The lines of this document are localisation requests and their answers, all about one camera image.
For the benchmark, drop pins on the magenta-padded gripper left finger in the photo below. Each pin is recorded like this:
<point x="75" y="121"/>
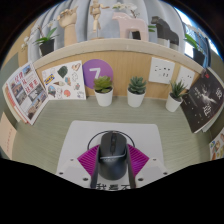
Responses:
<point x="71" y="171"/>

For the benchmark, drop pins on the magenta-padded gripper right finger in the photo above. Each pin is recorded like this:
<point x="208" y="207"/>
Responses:
<point x="151" y="170"/>

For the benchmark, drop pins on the black computer mouse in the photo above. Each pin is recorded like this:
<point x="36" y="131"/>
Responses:
<point x="113" y="156"/>

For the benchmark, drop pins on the white printed mouse pad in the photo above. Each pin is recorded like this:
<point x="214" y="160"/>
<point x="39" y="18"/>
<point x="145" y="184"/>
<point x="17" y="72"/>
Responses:
<point x="80" y="136"/>

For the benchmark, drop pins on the succulent in white pot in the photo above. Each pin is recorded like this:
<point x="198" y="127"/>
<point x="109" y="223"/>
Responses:
<point x="104" y="98"/>
<point x="172" y="104"/>
<point x="136" y="99"/>

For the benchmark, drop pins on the black-cover book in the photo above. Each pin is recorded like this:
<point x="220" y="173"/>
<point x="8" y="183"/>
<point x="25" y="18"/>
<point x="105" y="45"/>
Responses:
<point x="201" y="103"/>

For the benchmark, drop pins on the red-spined book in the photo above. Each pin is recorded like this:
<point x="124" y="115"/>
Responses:
<point x="10" y="105"/>

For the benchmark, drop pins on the photo-cover white book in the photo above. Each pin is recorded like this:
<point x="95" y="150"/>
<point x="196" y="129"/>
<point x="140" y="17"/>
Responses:
<point x="28" y="91"/>

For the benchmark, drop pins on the white sticker sheet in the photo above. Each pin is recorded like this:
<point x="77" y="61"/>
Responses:
<point x="65" y="80"/>

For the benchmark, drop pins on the thick white book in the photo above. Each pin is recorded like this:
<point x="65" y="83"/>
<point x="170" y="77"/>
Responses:
<point x="6" y="96"/>

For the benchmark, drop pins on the purple round number sign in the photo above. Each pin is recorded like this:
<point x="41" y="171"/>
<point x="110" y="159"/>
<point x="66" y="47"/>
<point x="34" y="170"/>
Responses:
<point x="96" y="70"/>

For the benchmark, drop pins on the light wooden desk ledge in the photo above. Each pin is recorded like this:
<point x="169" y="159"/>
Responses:
<point x="126" y="50"/>

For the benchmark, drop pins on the white orchid in black pot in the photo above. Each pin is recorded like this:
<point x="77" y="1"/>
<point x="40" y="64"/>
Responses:
<point x="46" y="46"/>
<point x="198" y="55"/>
<point x="136" y="35"/>

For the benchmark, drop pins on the black horse figurine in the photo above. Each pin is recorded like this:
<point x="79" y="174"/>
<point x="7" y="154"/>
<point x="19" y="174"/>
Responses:
<point x="165" y="31"/>

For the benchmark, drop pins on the pink horse figurine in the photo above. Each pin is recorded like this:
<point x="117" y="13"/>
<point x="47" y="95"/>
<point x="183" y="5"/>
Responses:
<point x="130" y="24"/>

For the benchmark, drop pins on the window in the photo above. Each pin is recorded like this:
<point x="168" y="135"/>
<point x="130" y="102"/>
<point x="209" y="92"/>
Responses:
<point x="196" y="26"/>

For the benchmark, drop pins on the light grey curtain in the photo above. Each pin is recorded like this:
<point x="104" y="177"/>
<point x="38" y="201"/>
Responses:
<point x="83" y="20"/>

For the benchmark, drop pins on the wooden artist mannequin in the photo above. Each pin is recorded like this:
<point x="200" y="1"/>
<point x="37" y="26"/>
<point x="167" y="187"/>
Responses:
<point x="96" y="16"/>

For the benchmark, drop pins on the white wall socket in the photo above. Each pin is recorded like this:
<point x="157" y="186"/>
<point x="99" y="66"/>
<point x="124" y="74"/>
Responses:
<point x="161" y="70"/>
<point x="185" y="77"/>

